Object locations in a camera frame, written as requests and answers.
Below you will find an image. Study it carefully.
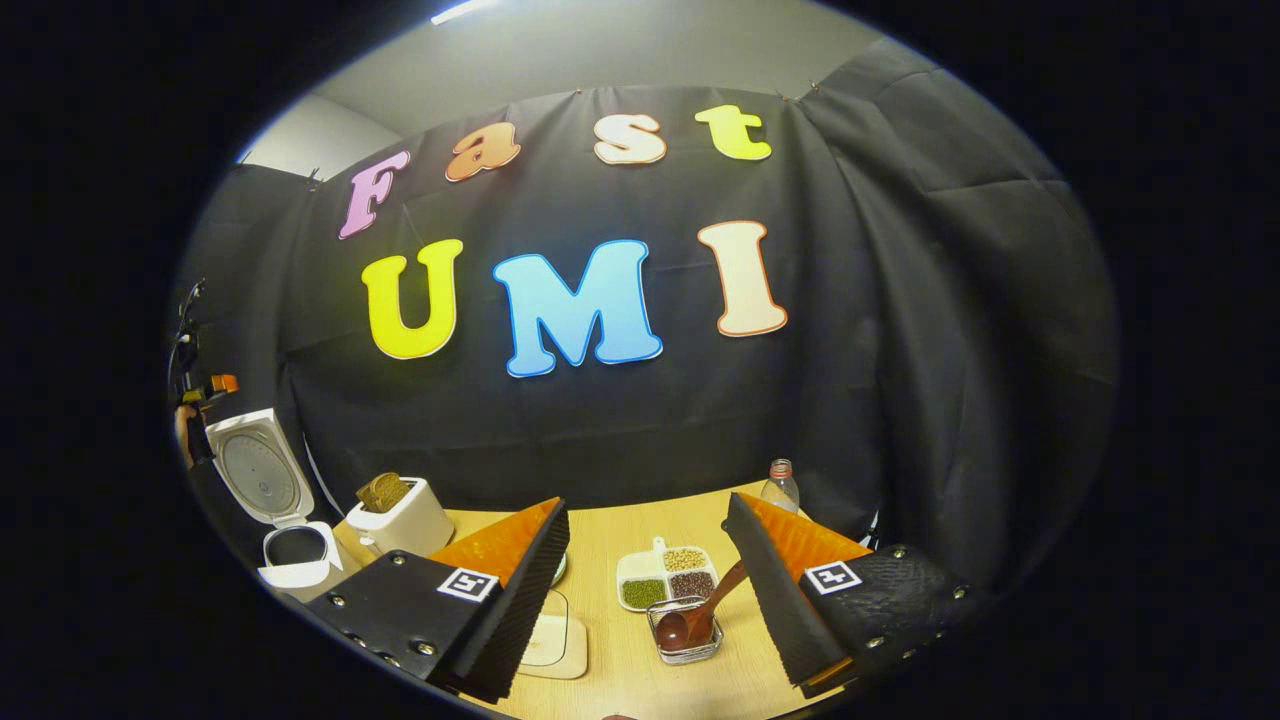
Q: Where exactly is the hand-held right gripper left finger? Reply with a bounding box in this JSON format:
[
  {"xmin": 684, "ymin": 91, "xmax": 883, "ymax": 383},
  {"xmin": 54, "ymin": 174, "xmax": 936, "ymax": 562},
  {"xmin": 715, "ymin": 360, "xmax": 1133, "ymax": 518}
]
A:
[{"xmin": 303, "ymin": 496, "xmax": 573, "ymax": 706}]

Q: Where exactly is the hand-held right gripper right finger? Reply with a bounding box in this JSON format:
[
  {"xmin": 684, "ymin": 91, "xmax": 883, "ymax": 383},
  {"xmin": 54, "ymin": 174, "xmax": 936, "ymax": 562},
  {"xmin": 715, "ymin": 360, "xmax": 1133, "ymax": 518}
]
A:
[{"xmin": 722, "ymin": 491, "xmax": 991, "ymax": 700}]

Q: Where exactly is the white rice cooker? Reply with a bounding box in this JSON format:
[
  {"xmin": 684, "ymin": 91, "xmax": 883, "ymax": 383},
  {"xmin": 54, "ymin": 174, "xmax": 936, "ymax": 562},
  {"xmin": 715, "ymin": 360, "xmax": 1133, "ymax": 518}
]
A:
[{"xmin": 204, "ymin": 407, "xmax": 363, "ymax": 604}]

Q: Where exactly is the metal wire chopstick holder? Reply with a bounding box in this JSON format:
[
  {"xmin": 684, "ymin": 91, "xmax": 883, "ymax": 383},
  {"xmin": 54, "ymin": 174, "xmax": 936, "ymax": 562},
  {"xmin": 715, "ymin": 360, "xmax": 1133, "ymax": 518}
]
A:
[{"xmin": 647, "ymin": 596, "xmax": 725, "ymax": 667}]

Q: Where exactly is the brown wooden spoon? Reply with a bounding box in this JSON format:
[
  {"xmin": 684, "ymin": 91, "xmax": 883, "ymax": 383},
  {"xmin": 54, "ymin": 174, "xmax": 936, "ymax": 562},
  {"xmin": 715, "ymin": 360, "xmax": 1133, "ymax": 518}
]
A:
[{"xmin": 654, "ymin": 559, "xmax": 750, "ymax": 654}]

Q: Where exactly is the white divided dish with rice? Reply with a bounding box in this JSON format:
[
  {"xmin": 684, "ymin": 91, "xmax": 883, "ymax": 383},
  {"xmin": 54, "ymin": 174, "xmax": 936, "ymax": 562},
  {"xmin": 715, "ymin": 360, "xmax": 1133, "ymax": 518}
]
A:
[{"xmin": 615, "ymin": 537, "xmax": 720, "ymax": 614}]

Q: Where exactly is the clear plastic bottle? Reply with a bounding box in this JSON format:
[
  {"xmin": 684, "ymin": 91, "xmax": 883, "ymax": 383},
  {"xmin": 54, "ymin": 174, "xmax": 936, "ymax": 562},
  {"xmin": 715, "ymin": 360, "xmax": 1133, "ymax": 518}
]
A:
[{"xmin": 761, "ymin": 458, "xmax": 802, "ymax": 517}]

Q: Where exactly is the white toaster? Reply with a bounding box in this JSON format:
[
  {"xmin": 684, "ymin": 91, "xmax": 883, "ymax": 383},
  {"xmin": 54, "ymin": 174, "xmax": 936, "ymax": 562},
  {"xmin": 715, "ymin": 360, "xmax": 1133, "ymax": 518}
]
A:
[{"xmin": 344, "ymin": 476, "xmax": 457, "ymax": 559}]

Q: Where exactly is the black backdrop cloth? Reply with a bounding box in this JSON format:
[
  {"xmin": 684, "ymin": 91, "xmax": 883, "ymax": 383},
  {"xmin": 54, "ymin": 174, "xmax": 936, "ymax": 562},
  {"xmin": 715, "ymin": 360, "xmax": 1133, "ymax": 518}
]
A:
[{"xmin": 170, "ymin": 38, "xmax": 1119, "ymax": 591}]

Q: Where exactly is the long ceiling light panel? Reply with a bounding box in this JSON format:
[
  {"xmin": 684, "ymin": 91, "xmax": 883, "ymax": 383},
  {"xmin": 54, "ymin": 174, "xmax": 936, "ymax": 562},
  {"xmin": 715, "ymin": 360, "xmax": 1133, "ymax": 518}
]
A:
[{"xmin": 431, "ymin": 0, "xmax": 502, "ymax": 26}]

